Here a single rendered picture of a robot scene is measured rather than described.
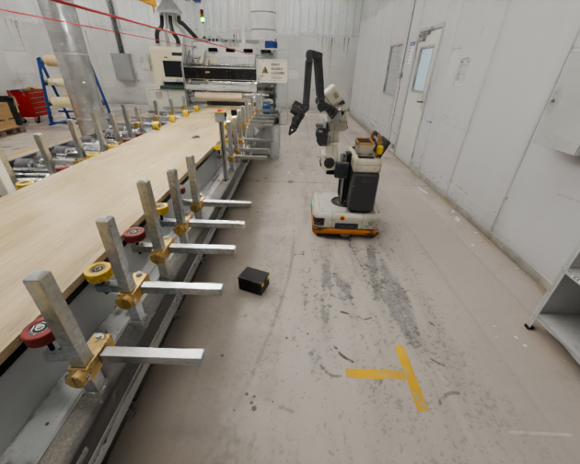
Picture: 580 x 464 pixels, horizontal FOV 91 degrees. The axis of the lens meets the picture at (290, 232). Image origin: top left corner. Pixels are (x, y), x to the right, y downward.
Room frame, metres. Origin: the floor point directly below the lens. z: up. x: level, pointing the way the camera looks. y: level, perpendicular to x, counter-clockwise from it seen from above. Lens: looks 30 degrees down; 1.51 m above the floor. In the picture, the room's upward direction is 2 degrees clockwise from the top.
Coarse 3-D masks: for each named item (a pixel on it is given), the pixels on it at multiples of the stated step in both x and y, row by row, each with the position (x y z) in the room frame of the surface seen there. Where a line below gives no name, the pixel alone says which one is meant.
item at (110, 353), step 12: (48, 348) 0.51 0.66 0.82; (60, 348) 0.50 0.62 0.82; (108, 348) 0.51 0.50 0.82; (120, 348) 0.51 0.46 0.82; (132, 348) 0.51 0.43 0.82; (144, 348) 0.52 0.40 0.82; (156, 348) 0.52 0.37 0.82; (168, 348) 0.52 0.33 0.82; (48, 360) 0.49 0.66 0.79; (60, 360) 0.49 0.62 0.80; (108, 360) 0.49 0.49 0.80; (120, 360) 0.49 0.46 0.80; (132, 360) 0.49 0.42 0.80; (144, 360) 0.49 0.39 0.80; (156, 360) 0.49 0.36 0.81; (168, 360) 0.49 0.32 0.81; (180, 360) 0.49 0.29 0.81; (192, 360) 0.49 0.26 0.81
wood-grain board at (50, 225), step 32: (192, 128) 3.23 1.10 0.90; (96, 160) 1.97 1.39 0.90; (128, 160) 1.99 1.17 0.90; (160, 160) 2.02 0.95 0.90; (32, 192) 1.38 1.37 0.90; (64, 192) 1.39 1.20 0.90; (96, 192) 1.40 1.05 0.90; (128, 192) 1.42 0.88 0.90; (160, 192) 1.43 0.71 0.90; (0, 224) 1.04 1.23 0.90; (32, 224) 1.05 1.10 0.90; (64, 224) 1.06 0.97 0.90; (128, 224) 1.07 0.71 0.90; (0, 256) 0.81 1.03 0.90; (32, 256) 0.82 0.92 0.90; (64, 256) 0.83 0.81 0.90; (96, 256) 0.83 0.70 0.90; (0, 288) 0.65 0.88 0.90; (64, 288) 0.66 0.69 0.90; (0, 320) 0.53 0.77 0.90; (32, 320) 0.53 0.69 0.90; (0, 352) 0.43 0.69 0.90
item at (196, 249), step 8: (136, 248) 0.99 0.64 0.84; (144, 248) 0.99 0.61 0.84; (152, 248) 0.99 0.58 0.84; (168, 248) 0.99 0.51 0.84; (176, 248) 0.99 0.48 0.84; (184, 248) 0.99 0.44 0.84; (192, 248) 0.99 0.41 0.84; (200, 248) 0.99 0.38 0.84; (208, 248) 0.99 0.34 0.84; (216, 248) 0.99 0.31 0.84; (224, 248) 1.00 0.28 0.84; (232, 248) 1.00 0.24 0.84
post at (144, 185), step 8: (136, 184) 0.95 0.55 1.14; (144, 184) 0.95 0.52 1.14; (144, 192) 0.95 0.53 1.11; (152, 192) 0.98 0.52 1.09; (144, 200) 0.95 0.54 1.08; (152, 200) 0.96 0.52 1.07; (144, 208) 0.95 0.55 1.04; (152, 208) 0.95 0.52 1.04; (152, 216) 0.95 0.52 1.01; (152, 224) 0.95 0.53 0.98; (152, 232) 0.95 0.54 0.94; (160, 232) 0.97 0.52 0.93; (152, 240) 0.95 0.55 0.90; (160, 240) 0.96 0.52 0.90; (160, 248) 0.95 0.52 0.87; (160, 264) 0.95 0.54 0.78; (168, 264) 0.98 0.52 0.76; (160, 272) 0.95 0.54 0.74; (168, 272) 0.96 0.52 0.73
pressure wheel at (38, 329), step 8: (40, 320) 0.53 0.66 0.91; (24, 328) 0.50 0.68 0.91; (32, 328) 0.50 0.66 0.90; (40, 328) 0.50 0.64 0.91; (48, 328) 0.50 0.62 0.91; (24, 336) 0.47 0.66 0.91; (32, 336) 0.48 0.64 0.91; (40, 336) 0.48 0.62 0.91; (48, 336) 0.48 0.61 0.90; (32, 344) 0.47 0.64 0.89; (40, 344) 0.47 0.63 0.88; (48, 344) 0.50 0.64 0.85
